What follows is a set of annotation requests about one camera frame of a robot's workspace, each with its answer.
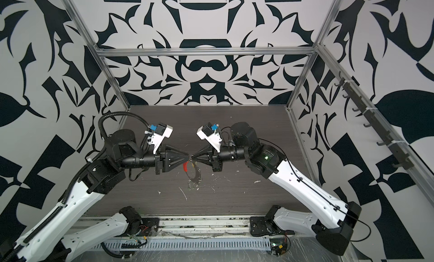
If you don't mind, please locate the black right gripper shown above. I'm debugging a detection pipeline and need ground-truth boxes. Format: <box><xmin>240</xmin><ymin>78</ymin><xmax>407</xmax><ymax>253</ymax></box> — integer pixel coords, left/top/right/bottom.
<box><xmin>194</xmin><ymin>142</ymin><xmax>253</xmax><ymax>172</ymax></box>

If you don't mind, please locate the red handled wire keyring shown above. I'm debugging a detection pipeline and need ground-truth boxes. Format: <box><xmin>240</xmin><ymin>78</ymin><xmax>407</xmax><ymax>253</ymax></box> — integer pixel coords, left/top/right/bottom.
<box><xmin>183</xmin><ymin>158</ymin><xmax>202</xmax><ymax>190</ymax></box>

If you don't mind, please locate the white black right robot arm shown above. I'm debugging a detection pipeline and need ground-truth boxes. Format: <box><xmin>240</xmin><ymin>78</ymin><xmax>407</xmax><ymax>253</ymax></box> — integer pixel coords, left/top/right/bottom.
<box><xmin>192</xmin><ymin>122</ymin><xmax>362</xmax><ymax>256</ymax></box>

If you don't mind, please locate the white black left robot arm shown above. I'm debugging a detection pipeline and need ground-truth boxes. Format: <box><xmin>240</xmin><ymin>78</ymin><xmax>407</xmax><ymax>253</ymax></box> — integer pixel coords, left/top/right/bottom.
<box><xmin>2</xmin><ymin>112</ymin><xmax>189</xmax><ymax>262</ymax></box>

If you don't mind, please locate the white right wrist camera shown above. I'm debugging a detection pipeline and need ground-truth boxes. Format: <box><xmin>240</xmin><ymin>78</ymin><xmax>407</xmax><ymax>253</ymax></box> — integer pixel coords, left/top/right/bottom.
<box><xmin>197</xmin><ymin>123</ymin><xmax>222</xmax><ymax>152</ymax></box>

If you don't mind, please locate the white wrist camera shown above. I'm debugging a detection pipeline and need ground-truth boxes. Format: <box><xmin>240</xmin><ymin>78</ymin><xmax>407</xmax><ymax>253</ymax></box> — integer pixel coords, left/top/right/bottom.
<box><xmin>197</xmin><ymin>123</ymin><xmax>222</xmax><ymax>152</ymax></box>
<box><xmin>145</xmin><ymin>124</ymin><xmax>173</xmax><ymax>155</ymax></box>

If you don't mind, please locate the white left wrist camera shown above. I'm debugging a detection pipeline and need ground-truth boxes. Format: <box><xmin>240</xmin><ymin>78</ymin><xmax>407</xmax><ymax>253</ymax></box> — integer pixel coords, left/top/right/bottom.
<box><xmin>145</xmin><ymin>124</ymin><xmax>173</xmax><ymax>155</ymax></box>

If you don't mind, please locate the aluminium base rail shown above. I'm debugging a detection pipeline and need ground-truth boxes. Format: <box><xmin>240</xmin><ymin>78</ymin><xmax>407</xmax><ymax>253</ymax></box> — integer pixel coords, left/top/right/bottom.
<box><xmin>84</xmin><ymin>213</ymin><xmax>348</xmax><ymax>238</ymax></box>

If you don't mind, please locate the white slotted cable duct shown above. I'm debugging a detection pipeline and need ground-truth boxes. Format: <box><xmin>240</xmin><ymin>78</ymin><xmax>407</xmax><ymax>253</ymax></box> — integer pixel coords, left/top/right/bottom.
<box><xmin>105</xmin><ymin>238</ymin><xmax>271</xmax><ymax>252</ymax></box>

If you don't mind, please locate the black wall hook rack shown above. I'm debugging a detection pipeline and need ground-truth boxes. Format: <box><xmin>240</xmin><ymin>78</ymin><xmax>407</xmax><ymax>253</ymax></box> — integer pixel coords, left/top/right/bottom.
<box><xmin>336</xmin><ymin>76</ymin><xmax>414</xmax><ymax>170</ymax></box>

